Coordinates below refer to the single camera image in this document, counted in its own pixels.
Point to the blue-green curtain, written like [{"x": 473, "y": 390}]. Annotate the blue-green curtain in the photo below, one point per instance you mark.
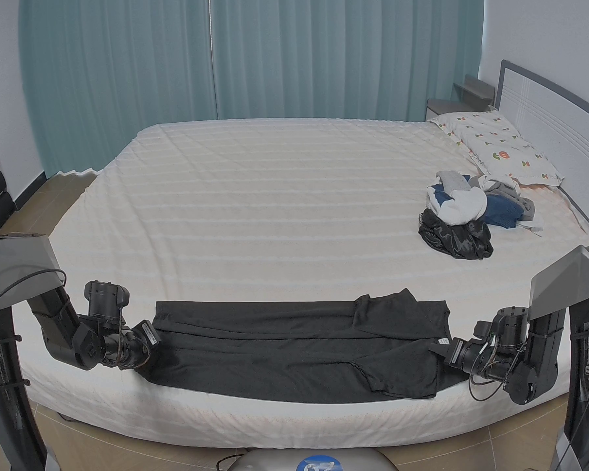
[
  {"x": 343, "y": 42},
  {"x": 118, "y": 66}
]

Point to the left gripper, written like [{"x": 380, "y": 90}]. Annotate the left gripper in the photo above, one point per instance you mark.
[{"x": 135, "y": 349}]

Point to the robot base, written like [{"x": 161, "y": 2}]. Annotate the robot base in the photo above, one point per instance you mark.
[{"x": 314, "y": 461}]

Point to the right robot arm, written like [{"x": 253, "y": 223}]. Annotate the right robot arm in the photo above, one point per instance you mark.
[{"x": 564, "y": 282}]

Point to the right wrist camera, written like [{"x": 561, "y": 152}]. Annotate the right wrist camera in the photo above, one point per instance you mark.
[{"x": 483, "y": 330}]

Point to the white printed pillow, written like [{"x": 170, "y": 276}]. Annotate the white printed pillow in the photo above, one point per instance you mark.
[{"x": 500, "y": 145}]

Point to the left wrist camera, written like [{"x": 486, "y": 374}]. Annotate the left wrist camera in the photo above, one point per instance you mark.
[{"x": 148, "y": 332}]

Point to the grey bedside table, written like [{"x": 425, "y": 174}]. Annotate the grey bedside table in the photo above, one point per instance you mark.
[{"x": 464, "y": 96}]

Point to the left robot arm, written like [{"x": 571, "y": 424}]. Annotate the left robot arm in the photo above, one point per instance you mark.
[{"x": 59, "y": 322}]

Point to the pile of clothes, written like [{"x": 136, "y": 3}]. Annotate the pile of clothes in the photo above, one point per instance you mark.
[{"x": 471, "y": 209}]

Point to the black T-shirt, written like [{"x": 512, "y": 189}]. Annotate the black T-shirt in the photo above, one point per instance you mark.
[{"x": 275, "y": 351}]

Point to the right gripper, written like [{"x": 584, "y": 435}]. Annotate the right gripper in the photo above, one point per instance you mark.
[{"x": 466, "y": 356}]

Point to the bed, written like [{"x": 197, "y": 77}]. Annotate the bed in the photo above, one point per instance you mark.
[{"x": 275, "y": 189}]

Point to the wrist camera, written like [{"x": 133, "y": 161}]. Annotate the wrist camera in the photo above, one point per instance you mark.
[
  {"x": 148, "y": 332},
  {"x": 483, "y": 330}
]

